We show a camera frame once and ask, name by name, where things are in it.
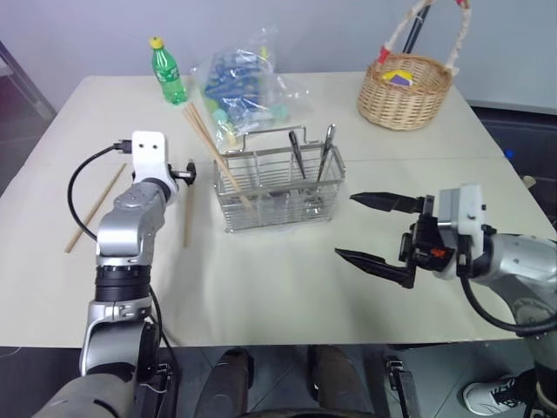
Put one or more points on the clear plastic bag of toys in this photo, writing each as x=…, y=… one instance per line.
x=243, y=89

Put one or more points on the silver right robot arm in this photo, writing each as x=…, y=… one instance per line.
x=518, y=261

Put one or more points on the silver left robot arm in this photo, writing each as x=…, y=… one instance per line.
x=126, y=222

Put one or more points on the yellow and purple block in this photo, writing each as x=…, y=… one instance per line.
x=397, y=78

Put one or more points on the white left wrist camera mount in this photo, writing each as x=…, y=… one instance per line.
x=149, y=156

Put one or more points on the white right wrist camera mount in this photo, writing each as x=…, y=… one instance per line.
x=466, y=213

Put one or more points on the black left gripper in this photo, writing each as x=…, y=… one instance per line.
x=178, y=174

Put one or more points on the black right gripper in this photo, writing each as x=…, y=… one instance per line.
x=424, y=248

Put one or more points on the black metal bracket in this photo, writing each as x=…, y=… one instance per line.
x=400, y=383

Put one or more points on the small blue object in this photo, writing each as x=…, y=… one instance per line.
x=509, y=153

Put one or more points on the wooden chopstick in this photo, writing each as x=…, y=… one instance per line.
x=188, y=213
x=93, y=211
x=214, y=146
x=209, y=150

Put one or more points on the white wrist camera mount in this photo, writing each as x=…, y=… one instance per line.
x=149, y=156
x=466, y=213

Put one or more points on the green plastic soda bottle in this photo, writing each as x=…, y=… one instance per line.
x=169, y=77

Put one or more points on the white sneaker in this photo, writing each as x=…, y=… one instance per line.
x=491, y=394

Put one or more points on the metal spoon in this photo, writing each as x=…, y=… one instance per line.
x=326, y=150
x=297, y=156

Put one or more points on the black poles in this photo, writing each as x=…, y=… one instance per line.
x=414, y=35

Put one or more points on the dark rounded shape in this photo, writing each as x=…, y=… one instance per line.
x=228, y=383

